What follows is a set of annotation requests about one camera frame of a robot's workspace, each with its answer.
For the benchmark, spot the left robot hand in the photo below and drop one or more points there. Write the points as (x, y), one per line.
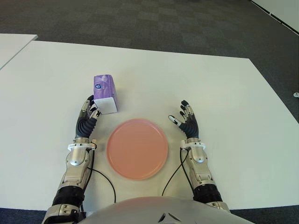
(84, 126)

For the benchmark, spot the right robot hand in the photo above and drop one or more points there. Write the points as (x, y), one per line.
(191, 128)

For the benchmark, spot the purple tissue paper pack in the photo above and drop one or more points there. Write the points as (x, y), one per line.
(105, 93)

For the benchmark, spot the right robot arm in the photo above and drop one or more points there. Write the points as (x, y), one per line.
(201, 168)

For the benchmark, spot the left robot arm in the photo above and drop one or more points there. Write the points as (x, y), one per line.
(74, 168)

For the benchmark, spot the pink round plate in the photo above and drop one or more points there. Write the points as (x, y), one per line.
(137, 149)

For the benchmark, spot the silver robot torso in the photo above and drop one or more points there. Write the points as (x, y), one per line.
(149, 210)

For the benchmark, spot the white side table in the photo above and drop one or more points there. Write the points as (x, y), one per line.
(14, 46)

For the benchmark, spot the small white floor object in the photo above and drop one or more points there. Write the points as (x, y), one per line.
(296, 94)

